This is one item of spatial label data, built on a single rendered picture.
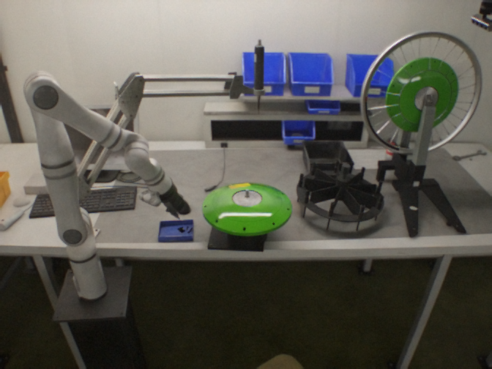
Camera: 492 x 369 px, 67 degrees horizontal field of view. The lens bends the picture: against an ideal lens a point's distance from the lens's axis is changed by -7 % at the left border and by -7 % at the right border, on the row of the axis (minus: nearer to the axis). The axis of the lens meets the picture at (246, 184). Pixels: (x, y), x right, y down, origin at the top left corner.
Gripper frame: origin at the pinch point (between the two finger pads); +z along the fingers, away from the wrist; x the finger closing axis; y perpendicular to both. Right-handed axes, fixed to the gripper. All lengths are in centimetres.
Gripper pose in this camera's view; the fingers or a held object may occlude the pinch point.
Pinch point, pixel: (178, 219)
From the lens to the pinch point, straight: 143.5
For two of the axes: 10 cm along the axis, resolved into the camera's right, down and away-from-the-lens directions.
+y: 5.1, -7.7, 3.9
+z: 2.6, 5.6, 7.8
